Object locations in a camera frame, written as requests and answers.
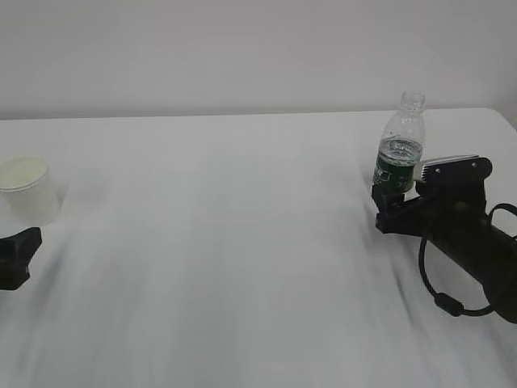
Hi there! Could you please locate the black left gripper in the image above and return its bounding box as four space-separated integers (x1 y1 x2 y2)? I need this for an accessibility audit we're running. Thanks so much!
0 227 42 289

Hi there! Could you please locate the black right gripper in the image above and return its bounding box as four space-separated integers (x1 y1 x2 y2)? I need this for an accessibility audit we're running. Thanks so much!
372 183 491 243

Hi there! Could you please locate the white paper cup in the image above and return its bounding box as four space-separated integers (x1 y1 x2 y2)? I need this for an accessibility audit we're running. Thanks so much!
1 156 60 226

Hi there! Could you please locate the clear green-label water bottle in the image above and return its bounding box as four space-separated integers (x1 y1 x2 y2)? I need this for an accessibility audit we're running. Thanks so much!
373 91 426 194

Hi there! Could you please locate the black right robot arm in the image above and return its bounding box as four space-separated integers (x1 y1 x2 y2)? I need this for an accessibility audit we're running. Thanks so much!
372 183 516 323

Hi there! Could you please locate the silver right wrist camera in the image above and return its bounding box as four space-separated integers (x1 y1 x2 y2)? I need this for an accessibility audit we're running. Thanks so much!
413 155 493 187

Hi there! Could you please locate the black right camera cable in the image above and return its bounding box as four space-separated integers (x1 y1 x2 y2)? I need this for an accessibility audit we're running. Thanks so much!
418 203 517 319

